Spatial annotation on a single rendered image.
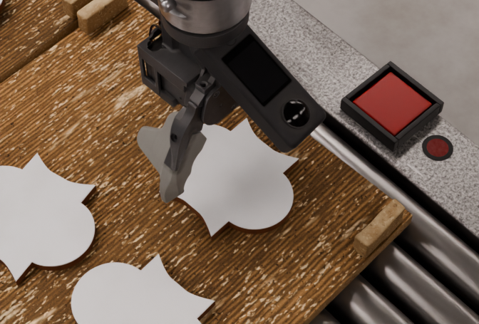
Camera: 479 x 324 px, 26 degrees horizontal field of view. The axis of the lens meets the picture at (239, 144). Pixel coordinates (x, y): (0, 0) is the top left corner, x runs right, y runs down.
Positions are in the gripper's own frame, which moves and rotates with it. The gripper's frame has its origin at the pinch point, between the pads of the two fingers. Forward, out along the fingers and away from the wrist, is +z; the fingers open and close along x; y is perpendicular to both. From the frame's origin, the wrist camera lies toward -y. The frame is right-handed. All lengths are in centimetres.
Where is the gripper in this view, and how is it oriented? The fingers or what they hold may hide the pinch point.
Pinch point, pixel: (228, 158)
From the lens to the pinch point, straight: 98.6
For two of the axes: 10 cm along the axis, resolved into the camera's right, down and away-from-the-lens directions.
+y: -7.2, -5.7, 4.0
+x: -7.0, 5.9, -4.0
